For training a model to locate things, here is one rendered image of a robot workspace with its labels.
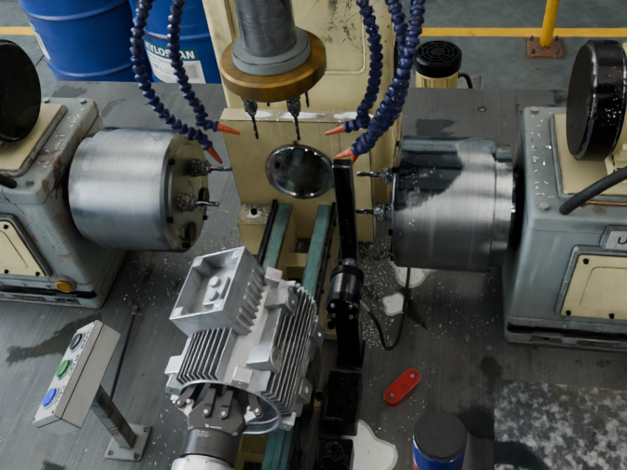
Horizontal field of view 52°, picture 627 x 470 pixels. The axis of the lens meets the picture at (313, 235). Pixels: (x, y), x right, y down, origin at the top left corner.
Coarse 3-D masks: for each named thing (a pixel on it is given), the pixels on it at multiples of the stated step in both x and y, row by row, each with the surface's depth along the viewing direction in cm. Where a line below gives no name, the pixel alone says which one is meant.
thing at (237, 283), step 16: (208, 256) 101; (224, 256) 100; (240, 256) 96; (192, 272) 101; (208, 272) 102; (224, 272) 101; (240, 272) 95; (256, 272) 98; (192, 288) 100; (208, 288) 98; (224, 288) 96; (240, 288) 94; (256, 288) 98; (176, 304) 96; (192, 304) 99; (208, 304) 96; (224, 304) 90; (240, 304) 94; (256, 304) 97; (176, 320) 94; (192, 320) 93; (208, 320) 93; (224, 320) 92; (240, 320) 92
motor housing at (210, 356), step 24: (264, 288) 100; (264, 312) 97; (312, 312) 102; (192, 336) 96; (216, 336) 92; (240, 336) 94; (264, 336) 94; (288, 336) 96; (192, 360) 91; (216, 360) 90; (240, 360) 91; (288, 360) 94; (264, 384) 89; (288, 384) 93; (264, 408) 101; (288, 408) 91; (264, 432) 98
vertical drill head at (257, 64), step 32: (256, 0) 95; (288, 0) 98; (256, 32) 99; (288, 32) 101; (224, 64) 106; (256, 64) 102; (288, 64) 102; (320, 64) 104; (256, 96) 103; (288, 96) 103; (256, 128) 113
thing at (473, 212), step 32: (416, 160) 111; (448, 160) 110; (480, 160) 109; (416, 192) 109; (448, 192) 108; (480, 192) 107; (512, 192) 113; (416, 224) 110; (448, 224) 109; (480, 224) 108; (512, 224) 114; (416, 256) 114; (448, 256) 113; (480, 256) 111
